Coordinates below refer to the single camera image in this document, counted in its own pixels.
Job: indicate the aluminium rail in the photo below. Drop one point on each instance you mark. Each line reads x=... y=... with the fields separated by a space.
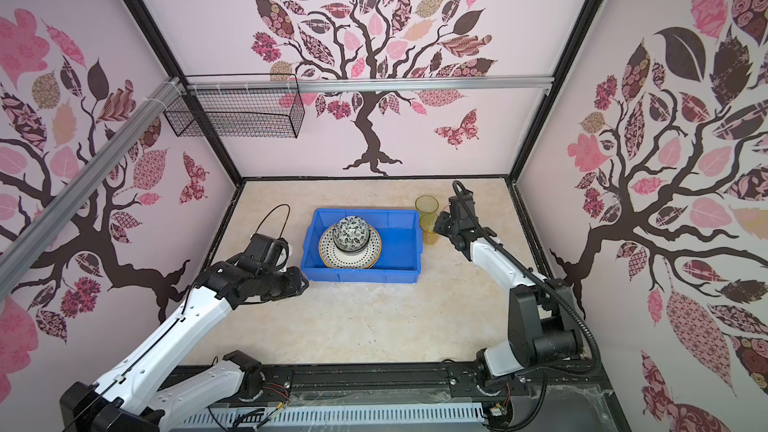
x=24 y=251
x=372 y=84

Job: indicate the green transparent cup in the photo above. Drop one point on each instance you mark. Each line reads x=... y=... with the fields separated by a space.
x=426 y=204

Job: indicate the blue plastic bin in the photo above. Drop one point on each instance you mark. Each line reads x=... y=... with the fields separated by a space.
x=392 y=256

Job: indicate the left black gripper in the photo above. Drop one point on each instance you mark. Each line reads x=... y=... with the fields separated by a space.
x=295 y=276

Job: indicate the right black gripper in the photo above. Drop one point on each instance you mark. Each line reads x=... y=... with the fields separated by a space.
x=443 y=218

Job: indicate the black wire basket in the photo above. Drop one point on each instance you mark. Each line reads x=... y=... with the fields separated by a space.
x=260 y=105

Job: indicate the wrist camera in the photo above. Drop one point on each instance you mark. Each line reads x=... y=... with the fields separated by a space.
x=268 y=253
x=461 y=203

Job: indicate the white slotted cable duct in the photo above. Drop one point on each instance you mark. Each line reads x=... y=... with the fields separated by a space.
x=333 y=418

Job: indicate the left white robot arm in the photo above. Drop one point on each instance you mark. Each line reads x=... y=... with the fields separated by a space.
x=131 y=396

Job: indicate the aluminium rail left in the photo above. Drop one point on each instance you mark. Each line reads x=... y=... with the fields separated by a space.
x=24 y=251

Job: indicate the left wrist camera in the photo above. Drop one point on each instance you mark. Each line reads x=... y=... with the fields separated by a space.
x=268 y=253

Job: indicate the aluminium rail back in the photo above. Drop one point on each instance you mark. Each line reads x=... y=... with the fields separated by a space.
x=372 y=84

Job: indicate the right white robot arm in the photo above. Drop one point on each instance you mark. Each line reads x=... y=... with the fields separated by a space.
x=539 y=331

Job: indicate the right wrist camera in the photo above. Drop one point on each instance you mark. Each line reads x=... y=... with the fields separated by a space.
x=461 y=203

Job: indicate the green black patterned bowl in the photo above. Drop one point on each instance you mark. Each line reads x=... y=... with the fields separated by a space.
x=351 y=234

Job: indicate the dotted plate yellow rim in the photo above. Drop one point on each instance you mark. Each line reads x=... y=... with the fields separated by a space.
x=348 y=259

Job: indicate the yellow transparent cup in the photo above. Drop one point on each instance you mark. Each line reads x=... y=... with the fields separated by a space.
x=427 y=224

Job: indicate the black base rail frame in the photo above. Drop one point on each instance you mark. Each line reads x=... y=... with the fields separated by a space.
x=533 y=401

